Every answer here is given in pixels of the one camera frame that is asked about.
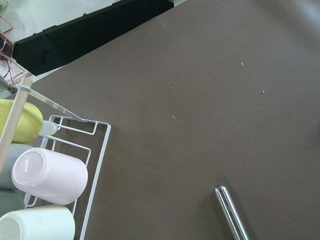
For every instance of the steel muddler black tip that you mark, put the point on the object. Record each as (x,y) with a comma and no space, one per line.
(230,213)

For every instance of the white cup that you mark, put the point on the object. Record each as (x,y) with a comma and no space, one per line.
(49,222)

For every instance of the black long box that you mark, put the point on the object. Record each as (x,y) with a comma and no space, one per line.
(60,45)

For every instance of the pink cup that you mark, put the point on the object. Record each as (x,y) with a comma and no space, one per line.
(49,175)

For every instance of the grey cup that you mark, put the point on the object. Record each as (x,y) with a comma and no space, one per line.
(15,150)

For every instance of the yellow cup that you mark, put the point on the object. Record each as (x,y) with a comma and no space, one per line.
(29,124)

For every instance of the white wire cup rack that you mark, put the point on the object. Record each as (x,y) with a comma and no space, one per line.
(79,138)

